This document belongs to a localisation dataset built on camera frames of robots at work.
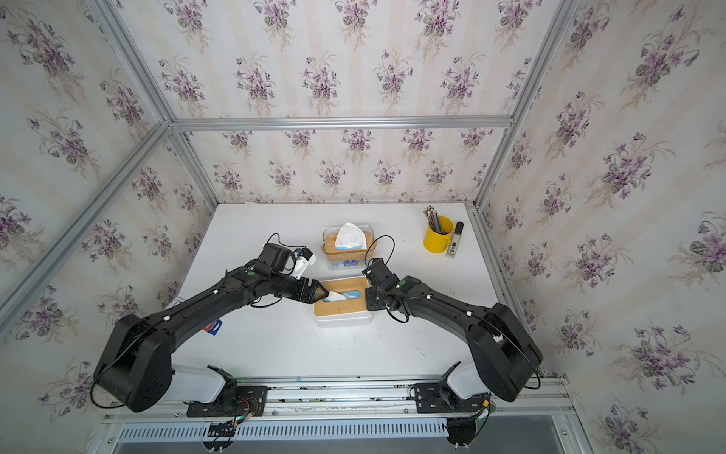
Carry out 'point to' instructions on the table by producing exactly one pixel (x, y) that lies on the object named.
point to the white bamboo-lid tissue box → (351, 313)
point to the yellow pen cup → (437, 235)
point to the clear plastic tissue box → (354, 260)
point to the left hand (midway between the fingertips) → (321, 293)
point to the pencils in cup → (433, 217)
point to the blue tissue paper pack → (350, 235)
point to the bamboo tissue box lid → (330, 248)
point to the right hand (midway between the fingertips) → (376, 301)
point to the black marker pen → (456, 239)
